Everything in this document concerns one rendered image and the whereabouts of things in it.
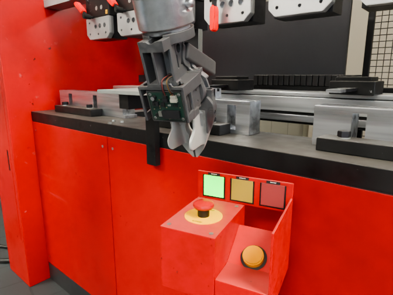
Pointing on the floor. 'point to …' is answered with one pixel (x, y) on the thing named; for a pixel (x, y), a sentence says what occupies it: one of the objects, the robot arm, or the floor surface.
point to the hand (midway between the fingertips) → (196, 147)
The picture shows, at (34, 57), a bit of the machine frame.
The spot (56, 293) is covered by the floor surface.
